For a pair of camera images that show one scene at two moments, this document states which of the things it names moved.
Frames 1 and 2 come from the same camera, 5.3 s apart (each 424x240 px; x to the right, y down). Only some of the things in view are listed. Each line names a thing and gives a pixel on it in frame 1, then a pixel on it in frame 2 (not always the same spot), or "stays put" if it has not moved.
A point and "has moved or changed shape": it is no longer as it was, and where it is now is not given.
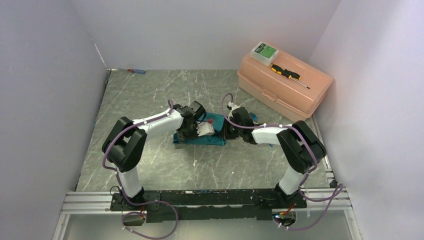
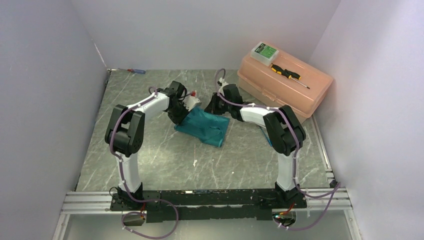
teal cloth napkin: (217, 122) has moved or changed shape
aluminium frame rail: (87, 202) stays put
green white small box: (264, 53) stays put
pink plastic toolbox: (291, 85) stays put
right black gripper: (227, 134) -> (212, 107)
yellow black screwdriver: (288, 73) stays put
